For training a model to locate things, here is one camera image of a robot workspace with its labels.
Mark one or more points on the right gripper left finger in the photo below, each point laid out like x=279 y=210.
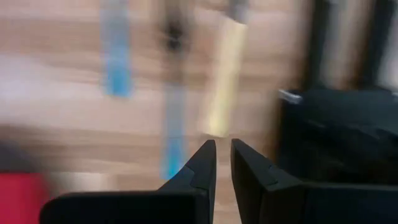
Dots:
x=140 y=208

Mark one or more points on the black aluminium table frame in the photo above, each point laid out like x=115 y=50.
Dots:
x=317 y=40

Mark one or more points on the red cloth napkin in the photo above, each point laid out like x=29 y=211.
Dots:
x=21 y=199

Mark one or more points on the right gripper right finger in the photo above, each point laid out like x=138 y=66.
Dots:
x=295 y=205

